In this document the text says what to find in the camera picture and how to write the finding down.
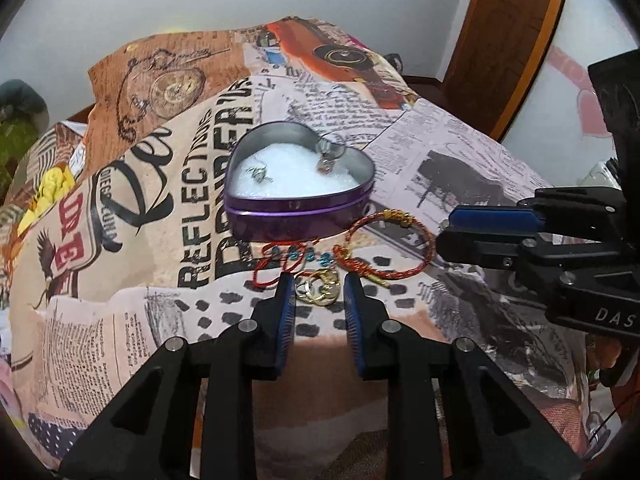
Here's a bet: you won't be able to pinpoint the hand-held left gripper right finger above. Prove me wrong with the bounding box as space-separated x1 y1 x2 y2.
341 273 585 480

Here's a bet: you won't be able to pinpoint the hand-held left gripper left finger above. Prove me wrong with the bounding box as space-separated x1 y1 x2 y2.
59 272 301 480

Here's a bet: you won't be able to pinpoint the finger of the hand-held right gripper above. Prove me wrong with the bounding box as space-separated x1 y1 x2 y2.
435 226 622 289
447 186 629 242

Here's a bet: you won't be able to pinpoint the gold ring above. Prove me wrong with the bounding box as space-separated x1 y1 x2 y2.
309 269 344 306

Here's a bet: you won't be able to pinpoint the purple heart-shaped tin box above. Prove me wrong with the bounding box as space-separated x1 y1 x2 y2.
223 121 376 242

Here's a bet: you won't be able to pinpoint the white foam pad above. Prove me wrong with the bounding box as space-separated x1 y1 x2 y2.
232 142 361 202

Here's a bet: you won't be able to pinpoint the wooden headboard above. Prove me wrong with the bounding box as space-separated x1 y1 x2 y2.
400 74 445 99

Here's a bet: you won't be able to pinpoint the printed blanket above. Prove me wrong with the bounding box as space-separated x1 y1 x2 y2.
0 16 621 480

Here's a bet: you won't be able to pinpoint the red cord bracelet blue beads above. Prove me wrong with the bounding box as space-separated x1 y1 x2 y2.
252 241 335 291

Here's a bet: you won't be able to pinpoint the red bracelet with gold beads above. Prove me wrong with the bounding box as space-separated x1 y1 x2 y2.
334 211 446 289

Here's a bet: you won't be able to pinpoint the wooden door frame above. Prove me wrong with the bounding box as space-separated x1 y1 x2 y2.
440 0 574 143

